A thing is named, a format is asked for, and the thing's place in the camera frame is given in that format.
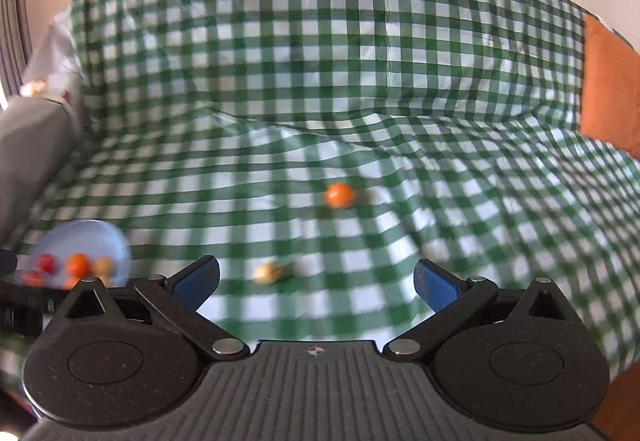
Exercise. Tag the light blue plate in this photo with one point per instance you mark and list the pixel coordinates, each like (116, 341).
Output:
(93, 237)

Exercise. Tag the orange cushion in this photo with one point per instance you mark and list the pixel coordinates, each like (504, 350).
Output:
(610, 92)

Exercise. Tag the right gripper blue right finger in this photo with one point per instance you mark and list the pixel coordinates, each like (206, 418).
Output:
(436, 286)

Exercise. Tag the large orange fruit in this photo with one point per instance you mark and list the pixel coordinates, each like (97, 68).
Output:
(35, 279)

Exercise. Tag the green checkered cloth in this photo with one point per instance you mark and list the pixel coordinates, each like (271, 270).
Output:
(216, 126)

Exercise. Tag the red fruit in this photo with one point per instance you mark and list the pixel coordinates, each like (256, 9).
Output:
(47, 263)

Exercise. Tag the pale yellow small fruit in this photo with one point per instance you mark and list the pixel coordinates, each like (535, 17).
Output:
(269, 272)

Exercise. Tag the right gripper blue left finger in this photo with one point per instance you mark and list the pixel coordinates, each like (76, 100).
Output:
(194, 284)

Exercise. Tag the grey sofa armrest cover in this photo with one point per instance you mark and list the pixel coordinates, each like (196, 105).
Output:
(41, 124)

